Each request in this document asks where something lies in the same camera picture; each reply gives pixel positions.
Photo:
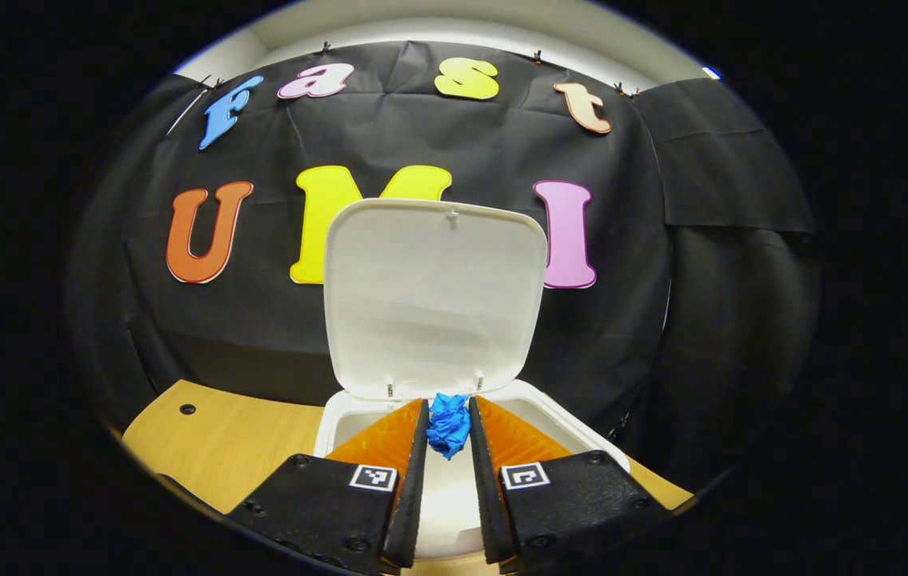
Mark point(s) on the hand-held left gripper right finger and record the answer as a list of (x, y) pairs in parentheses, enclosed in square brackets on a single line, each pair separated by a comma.
[(482, 496)]

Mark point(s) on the white desktop garbage bin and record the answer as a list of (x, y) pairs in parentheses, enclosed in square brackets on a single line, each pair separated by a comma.
[(430, 304)]

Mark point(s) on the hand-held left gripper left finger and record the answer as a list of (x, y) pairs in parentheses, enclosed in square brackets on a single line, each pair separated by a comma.
[(415, 496)]

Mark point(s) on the black backdrop cloth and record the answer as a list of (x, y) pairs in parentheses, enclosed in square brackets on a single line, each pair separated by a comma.
[(646, 280)]

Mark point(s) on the wooden desktop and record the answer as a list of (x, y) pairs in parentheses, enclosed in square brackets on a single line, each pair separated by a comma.
[(222, 448)]

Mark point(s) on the blue paper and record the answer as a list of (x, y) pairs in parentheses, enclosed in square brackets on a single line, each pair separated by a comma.
[(448, 424)]

